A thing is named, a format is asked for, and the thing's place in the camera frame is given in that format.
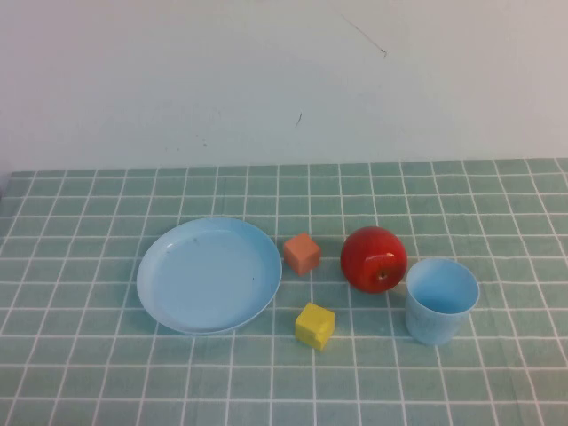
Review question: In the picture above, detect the light blue plastic cup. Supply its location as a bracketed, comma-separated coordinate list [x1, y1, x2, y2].
[405, 257, 481, 347]

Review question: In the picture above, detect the light blue plastic plate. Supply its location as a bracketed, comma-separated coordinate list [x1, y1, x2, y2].
[135, 216, 284, 336]

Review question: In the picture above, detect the orange cube block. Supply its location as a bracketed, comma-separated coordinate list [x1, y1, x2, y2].
[283, 232, 322, 277]

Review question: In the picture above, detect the red apple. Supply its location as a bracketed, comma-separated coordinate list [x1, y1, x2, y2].
[340, 225, 409, 294]

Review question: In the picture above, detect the yellow cube block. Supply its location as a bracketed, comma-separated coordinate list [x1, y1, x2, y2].
[294, 302, 336, 353]

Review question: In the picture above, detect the green checkered tablecloth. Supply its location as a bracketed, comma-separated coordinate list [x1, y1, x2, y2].
[0, 158, 568, 426]

